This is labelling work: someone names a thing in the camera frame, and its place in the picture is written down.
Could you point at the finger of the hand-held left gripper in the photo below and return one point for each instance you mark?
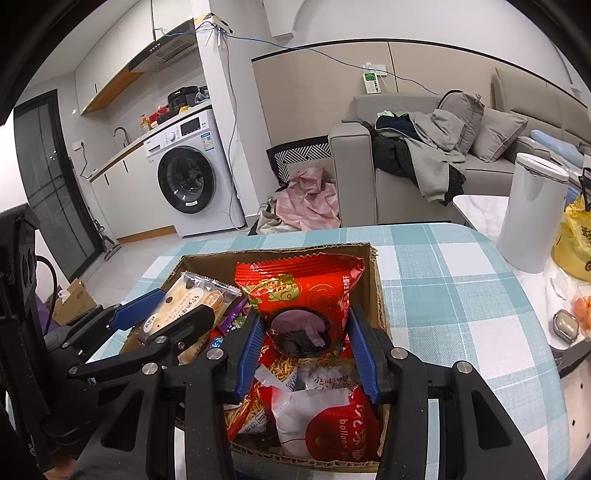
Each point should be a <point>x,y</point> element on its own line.
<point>184,330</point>
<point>134,310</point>

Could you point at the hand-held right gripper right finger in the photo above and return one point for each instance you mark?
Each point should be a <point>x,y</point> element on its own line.
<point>364,357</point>

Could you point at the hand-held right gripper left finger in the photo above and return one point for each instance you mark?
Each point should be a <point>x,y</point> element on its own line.
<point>247,364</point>

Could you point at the noodle stick snack packet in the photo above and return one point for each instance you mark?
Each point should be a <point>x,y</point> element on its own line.
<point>277,371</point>

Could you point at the yellow cake packet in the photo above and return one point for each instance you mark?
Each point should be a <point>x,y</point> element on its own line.
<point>194,295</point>

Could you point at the purple snack packet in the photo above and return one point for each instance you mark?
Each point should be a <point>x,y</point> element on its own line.
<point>235,318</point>

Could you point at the brown cardboard box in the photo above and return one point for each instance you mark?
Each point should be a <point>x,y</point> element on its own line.
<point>378,295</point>

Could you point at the white red balloon packet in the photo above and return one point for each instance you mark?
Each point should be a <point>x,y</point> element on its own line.
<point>332,429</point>

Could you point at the red gold-patterned snack packet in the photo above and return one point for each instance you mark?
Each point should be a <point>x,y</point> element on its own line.
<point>300,290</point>

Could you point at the stick vacuum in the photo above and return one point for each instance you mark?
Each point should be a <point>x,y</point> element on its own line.
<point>108,242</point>

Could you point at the teal checked tablecloth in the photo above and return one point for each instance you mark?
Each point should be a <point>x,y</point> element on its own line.
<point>452,300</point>

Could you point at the white kitchen counter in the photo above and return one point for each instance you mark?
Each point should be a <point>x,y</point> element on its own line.
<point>124,194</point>

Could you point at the black glass door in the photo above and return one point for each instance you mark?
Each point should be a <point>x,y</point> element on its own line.
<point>51,184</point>

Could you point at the white washing machine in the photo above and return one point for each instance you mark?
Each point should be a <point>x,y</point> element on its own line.
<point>194,180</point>

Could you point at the pink cloth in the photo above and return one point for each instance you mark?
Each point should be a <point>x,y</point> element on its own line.
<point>309,203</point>

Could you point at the metal faucet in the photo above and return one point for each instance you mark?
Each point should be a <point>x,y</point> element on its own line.
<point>124,134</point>

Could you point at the grey sofa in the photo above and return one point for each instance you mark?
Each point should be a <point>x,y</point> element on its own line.
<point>355,175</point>

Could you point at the yellow bottle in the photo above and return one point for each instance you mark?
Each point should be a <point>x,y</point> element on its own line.
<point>145,124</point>

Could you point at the red box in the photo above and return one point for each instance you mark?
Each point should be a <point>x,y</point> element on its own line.
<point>159,117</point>

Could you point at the small metal tin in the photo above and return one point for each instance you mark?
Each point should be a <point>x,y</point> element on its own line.
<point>567,326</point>

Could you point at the black garment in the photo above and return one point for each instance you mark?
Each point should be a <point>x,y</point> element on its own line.
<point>390,152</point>

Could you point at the patterned laundry basket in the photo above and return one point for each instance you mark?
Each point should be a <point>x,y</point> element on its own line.
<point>295,154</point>

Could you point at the grey hoodie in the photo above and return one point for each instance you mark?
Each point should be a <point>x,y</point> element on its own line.
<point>431,157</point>

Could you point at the black cooker pot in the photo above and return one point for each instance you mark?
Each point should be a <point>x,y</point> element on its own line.
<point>182,99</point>

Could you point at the white trash bin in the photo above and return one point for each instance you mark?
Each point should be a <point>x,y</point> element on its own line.
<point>531,212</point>

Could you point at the orange fruit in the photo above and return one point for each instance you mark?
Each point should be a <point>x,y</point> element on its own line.
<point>582,311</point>

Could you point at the yellow plastic bag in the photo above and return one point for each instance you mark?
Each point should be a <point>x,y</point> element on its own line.
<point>575,244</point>

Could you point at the grey pillow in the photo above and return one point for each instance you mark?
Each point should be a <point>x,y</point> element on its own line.
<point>498,134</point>
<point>464,115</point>

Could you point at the range hood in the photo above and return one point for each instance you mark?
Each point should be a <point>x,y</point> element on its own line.
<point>164,50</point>

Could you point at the black phone holder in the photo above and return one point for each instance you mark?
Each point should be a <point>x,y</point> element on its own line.
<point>586,184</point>

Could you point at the light blue cushion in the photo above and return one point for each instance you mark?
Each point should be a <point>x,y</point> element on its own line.
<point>554,145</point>

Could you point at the white wall cabinet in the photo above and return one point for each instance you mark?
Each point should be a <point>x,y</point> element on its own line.
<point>115,55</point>

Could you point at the white green wall device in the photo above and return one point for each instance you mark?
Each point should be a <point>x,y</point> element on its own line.
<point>371,81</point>

